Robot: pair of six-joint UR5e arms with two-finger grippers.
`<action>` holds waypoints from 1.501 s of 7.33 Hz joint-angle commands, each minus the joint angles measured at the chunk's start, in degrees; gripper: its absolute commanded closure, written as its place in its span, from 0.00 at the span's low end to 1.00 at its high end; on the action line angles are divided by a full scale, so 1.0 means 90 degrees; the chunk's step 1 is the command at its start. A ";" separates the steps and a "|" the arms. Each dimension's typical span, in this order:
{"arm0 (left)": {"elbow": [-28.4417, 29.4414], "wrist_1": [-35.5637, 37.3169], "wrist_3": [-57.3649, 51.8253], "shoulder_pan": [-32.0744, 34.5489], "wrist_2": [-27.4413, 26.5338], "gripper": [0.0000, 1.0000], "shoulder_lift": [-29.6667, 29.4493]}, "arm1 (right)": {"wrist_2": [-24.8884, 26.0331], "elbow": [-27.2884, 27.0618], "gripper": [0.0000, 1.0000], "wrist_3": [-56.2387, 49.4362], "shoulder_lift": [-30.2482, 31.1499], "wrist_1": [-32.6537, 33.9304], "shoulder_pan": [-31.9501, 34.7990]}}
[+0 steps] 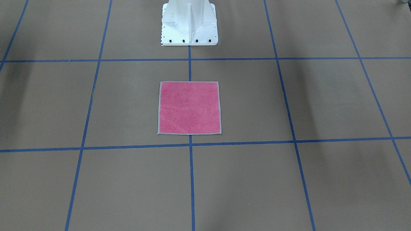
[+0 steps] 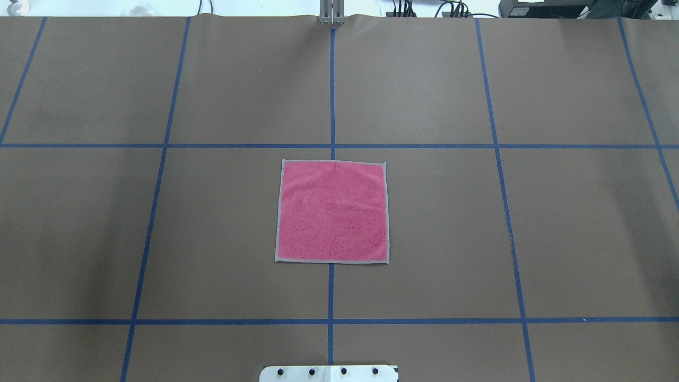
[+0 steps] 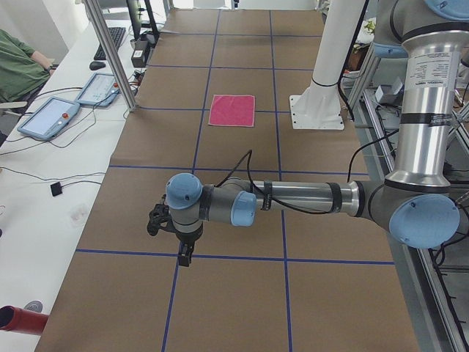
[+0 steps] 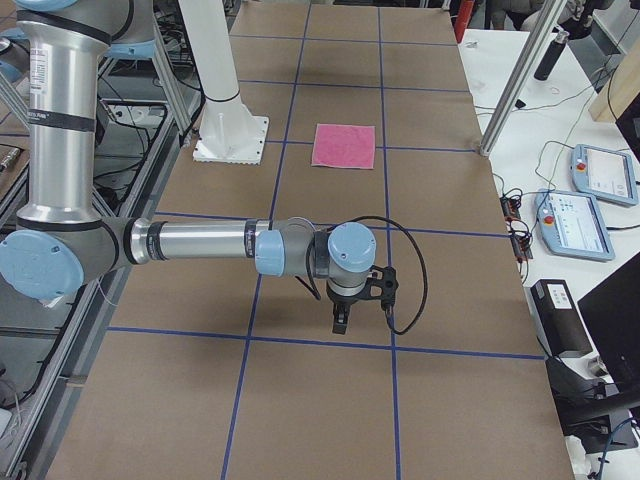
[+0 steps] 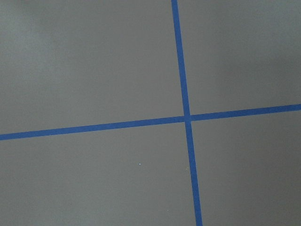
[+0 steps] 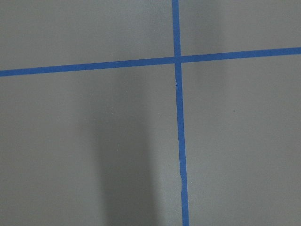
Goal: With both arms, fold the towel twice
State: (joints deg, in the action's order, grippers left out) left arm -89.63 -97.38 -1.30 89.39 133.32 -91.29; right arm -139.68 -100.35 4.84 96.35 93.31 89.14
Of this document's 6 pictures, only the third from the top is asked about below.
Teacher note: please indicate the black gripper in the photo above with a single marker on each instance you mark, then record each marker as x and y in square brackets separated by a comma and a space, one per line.
[187, 237]

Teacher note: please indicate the pink and grey towel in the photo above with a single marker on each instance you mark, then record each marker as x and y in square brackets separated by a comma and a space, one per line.
[232, 111]

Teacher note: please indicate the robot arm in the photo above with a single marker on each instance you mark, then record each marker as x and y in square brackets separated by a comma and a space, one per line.
[412, 202]

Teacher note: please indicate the small black square box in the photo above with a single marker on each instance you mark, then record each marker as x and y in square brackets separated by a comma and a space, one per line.
[56, 189]

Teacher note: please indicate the far teach pendant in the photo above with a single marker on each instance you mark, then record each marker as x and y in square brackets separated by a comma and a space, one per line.
[100, 90]

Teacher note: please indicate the teach pendant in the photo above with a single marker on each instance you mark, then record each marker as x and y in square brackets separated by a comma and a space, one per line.
[50, 119]
[100, 90]

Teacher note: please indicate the red cylinder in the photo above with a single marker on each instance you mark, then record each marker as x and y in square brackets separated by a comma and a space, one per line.
[22, 321]

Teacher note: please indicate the near teach pendant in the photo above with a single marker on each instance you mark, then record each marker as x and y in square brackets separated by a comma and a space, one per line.
[50, 119]

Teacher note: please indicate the black power supply box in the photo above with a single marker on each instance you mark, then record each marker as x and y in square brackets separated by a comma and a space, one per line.
[141, 50]

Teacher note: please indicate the black computer mouse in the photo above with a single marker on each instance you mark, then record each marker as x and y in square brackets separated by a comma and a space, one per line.
[96, 65]

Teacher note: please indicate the person in green shirt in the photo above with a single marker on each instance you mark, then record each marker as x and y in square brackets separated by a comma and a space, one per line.
[23, 69]

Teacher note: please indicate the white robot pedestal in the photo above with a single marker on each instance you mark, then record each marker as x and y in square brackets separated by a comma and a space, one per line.
[319, 108]

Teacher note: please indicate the aluminium frame post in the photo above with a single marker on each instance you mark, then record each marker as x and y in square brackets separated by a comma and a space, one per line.
[104, 37]

